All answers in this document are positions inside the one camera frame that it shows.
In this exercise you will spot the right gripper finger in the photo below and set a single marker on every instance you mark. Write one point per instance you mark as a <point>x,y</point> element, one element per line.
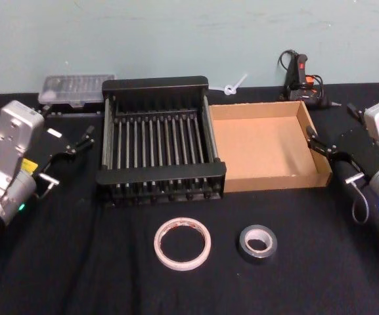
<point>322,147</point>
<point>356,112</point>

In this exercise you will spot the white tape roll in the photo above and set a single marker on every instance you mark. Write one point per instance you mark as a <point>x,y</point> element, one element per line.
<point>182,265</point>

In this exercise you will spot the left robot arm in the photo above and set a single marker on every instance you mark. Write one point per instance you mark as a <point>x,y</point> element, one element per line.
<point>8,138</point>

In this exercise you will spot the black table cloth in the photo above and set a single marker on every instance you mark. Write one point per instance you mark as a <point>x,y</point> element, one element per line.
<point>189,295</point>

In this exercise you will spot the silver tape roll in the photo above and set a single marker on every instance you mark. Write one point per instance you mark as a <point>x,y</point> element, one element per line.
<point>256,257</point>

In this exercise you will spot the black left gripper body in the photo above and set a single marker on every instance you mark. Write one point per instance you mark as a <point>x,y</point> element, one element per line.
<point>53,144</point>

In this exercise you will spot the black rack with steel bars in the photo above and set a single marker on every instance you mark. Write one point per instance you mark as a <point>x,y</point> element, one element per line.
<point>159,170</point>

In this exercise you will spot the clear plastic case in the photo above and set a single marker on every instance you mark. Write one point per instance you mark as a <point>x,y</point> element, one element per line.
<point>77,85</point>

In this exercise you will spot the pale wall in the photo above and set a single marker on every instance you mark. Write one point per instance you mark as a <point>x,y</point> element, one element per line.
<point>176,33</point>

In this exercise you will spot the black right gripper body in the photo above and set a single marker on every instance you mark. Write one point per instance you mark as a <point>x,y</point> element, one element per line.
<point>360,147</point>

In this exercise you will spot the shallow brown cardboard tray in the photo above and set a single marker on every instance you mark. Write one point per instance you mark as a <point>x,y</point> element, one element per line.
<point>258,154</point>

